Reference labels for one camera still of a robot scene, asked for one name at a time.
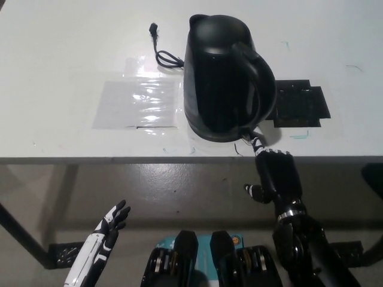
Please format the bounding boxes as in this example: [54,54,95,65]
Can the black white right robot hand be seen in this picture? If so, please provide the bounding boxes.
[243,135,305,215]

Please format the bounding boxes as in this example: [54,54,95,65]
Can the black floor tape patch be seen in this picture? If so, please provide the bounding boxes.
[47,242,87,269]
[329,240,364,265]

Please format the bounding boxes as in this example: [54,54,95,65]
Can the black metal table leg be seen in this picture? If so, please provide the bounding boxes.
[0,202,50,270]

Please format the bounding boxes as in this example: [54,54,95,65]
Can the black power cord with plug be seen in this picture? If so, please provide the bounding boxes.
[148,22,185,70]

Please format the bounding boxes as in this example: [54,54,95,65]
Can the black kettle base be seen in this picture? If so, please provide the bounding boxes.
[186,118,255,144]

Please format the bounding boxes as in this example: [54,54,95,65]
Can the small clear tape patch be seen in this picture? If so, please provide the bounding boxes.
[124,55,165,80]

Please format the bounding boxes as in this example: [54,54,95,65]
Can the black electric kettle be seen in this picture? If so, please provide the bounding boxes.
[183,14,276,142]

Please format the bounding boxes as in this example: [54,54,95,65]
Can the large clear plastic sheet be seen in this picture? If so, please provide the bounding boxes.
[91,78,182,130]

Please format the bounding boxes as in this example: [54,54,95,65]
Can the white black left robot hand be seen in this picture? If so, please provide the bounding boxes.
[62,199,132,287]

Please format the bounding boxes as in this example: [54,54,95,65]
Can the black square base mat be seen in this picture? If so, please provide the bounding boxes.
[265,79,332,129]

